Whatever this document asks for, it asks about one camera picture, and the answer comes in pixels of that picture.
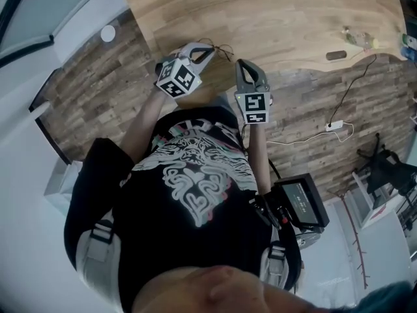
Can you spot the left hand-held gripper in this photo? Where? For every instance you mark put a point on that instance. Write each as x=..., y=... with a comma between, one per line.
x=177, y=77

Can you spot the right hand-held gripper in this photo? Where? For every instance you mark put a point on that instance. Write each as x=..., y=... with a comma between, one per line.
x=255, y=104

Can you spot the person's left forearm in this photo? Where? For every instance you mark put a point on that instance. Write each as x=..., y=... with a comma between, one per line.
x=146, y=122

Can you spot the person's right forearm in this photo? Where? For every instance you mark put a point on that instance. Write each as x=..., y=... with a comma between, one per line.
x=260, y=155

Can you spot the brown oblong case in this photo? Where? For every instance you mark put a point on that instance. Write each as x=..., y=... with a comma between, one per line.
x=336, y=55

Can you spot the white round disc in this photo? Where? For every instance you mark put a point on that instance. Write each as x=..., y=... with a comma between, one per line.
x=108, y=33

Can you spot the white power strip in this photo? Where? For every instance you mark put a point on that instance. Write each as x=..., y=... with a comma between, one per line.
x=335, y=126

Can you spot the clear plastic bottle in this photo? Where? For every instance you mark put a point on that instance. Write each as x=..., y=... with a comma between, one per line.
x=360, y=38

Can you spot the black monitor screen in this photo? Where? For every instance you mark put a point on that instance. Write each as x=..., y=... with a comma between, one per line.
x=301, y=202

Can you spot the person's black printed shirt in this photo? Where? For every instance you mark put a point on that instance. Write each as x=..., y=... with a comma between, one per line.
x=182, y=201

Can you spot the blue container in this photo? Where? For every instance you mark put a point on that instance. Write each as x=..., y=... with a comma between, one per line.
x=410, y=53

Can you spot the green capped bottle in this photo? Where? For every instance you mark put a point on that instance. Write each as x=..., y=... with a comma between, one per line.
x=408, y=39

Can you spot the black office chair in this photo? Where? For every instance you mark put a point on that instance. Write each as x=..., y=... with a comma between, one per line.
x=386, y=171

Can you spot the white cabinet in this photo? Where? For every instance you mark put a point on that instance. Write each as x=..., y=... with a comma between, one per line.
x=60, y=181

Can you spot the person's face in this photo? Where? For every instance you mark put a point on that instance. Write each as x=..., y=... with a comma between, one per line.
x=228, y=292

